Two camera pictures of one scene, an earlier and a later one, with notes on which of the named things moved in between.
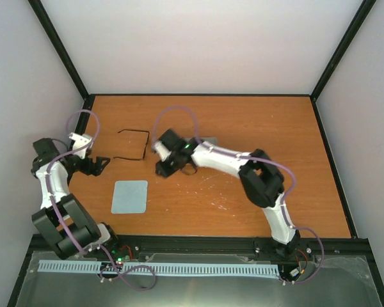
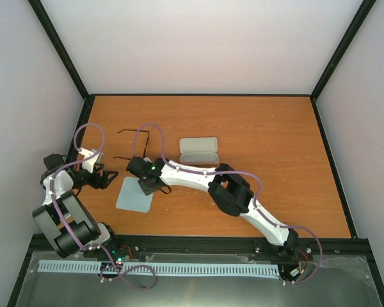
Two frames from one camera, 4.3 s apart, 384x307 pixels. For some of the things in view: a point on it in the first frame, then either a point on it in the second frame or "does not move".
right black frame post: x=342 y=48 does not move
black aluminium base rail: x=207 y=249 does not move
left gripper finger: x=97 y=168 -> x=108 y=176
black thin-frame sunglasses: x=146 y=146 does not move
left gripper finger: x=104 y=159 -> x=107 y=173
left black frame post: x=39 y=10 does not move
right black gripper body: x=176 y=164 -> x=148 y=188
